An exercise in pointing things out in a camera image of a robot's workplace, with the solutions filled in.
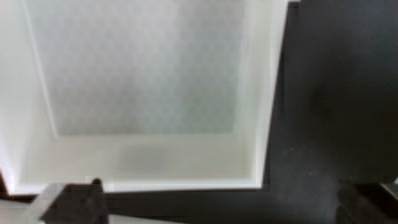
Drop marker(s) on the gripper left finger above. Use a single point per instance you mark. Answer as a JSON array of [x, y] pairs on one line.
[[75, 203]]

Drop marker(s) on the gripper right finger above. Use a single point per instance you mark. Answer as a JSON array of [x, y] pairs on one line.
[[367, 205]]

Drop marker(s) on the white drawer cabinet box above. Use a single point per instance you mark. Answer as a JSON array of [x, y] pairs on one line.
[[137, 86]]

